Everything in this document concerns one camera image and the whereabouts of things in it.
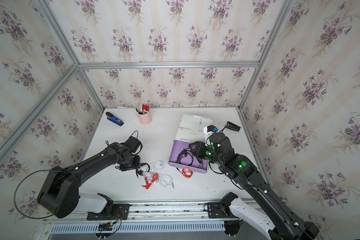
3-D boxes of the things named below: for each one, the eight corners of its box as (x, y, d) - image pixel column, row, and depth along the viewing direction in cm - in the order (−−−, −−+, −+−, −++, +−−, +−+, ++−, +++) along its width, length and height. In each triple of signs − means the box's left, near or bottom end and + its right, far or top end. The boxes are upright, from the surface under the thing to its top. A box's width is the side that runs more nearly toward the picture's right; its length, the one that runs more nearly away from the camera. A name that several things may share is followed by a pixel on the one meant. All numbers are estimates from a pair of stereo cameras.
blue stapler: (106, 118, 116) (104, 114, 113) (110, 115, 118) (108, 111, 115) (120, 127, 110) (117, 123, 107) (124, 124, 113) (122, 120, 109)
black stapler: (225, 127, 111) (226, 124, 109) (226, 123, 113) (227, 120, 111) (238, 132, 108) (239, 130, 105) (239, 128, 110) (241, 126, 108)
